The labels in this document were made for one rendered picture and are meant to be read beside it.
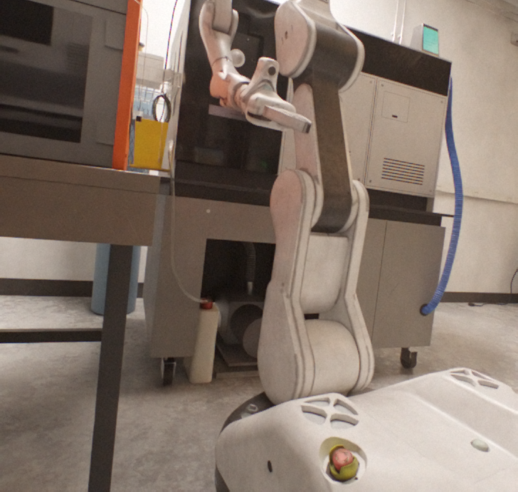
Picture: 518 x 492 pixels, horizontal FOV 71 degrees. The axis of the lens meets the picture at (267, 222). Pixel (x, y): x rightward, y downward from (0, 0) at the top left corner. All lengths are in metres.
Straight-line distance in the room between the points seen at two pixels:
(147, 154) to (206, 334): 0.68
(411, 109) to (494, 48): 2.43
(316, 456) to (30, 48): 0.77
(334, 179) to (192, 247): 0.57
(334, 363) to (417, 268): 0.91
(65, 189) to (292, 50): 0.67
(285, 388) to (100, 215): 0.55
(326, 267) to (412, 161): 0.93
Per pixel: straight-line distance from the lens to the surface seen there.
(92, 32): 0.78
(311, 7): 1.22
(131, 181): 0.63
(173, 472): 1.11
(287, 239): 0.89
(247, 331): 1.54
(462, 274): 3.83
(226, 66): 1.08
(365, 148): 1.62
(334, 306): 1.03
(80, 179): 0.64
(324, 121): 1.00
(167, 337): 1.34
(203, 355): 1.46
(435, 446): 0.79
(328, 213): 0.91
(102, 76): 0.75
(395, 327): 1.74
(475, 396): 0.88
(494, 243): 4.10
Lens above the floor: 0.68
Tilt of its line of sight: 2 degrees down
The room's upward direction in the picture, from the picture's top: 6 degrees clockwise
